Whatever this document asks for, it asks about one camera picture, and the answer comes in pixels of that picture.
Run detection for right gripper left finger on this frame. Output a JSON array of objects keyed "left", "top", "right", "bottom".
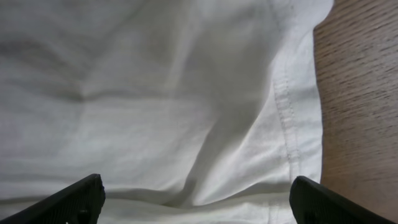
[{"left": 1, "top": 174, "right": 106, "bottom": 224}]

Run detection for white t-shirt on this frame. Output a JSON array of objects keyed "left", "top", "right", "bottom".
[{"left": 1, "top": 0, "right": 333, "bottom": 223}]

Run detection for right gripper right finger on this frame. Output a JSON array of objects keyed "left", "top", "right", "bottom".
[{"left": 289, "top": 176, "right": 395, "bottom": 224}]

